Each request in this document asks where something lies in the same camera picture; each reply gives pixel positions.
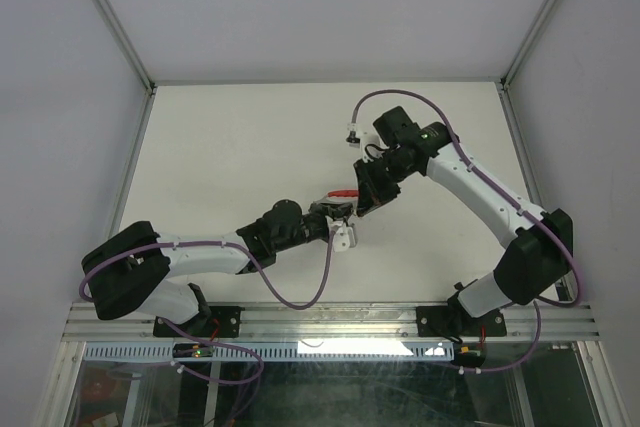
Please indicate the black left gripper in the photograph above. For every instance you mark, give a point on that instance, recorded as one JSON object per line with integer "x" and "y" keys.
{"x": 334, "y": 211}

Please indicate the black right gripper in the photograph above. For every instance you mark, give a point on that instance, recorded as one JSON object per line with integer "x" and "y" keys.
{"x": 371, "y": 195}

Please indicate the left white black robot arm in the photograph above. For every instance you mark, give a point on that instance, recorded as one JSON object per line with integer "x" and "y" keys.
{"x": 134, "y": 270}

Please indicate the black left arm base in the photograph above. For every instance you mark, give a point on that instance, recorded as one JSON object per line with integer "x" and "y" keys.
{"x": 197, "y": 321}

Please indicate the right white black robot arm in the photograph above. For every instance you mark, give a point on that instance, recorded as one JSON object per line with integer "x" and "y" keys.
{"x": 536, "y": 243}

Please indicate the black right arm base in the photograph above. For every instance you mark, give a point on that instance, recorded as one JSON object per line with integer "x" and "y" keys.
{"x": 450, "y": 324}

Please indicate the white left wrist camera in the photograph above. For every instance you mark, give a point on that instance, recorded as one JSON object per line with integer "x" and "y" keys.
{"x": 343, "y": 235}

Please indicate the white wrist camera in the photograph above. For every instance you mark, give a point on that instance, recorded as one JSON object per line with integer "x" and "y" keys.
{"x": 367, "y": 143}
{"x": 343, "y": 235}

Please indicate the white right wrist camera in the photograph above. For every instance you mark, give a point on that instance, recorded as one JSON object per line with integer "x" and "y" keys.
{"x": 367, "y": 143}

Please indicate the aluminium front rail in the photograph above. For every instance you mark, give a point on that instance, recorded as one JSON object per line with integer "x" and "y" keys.
{"x": 264, "y": 322}

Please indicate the perforated grey cable duct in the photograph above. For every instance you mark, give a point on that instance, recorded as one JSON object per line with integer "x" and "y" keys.
{"x": 307, "y": 350}

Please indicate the right aluminium frame post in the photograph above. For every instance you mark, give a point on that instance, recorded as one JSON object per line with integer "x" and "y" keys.
{"x": 532, "y": 36}

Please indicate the aluminium frame post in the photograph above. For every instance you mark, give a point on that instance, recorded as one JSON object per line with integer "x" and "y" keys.
{"x": 532, "y": 36}
{"x": 124, "y": 43}

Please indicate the left aluminium frame post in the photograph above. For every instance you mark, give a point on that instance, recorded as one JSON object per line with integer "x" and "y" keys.
{"x": 124, "y": 43}

